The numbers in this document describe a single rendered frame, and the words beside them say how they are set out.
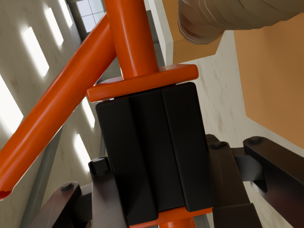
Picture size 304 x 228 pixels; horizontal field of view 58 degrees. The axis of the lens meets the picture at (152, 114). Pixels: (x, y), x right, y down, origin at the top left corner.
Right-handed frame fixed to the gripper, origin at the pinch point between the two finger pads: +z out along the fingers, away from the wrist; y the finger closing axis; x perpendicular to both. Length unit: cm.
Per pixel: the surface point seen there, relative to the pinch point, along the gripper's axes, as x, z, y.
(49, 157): -154, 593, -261
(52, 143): -135, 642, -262
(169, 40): 15, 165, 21
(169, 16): 30, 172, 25
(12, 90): 12, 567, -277
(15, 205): -183, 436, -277
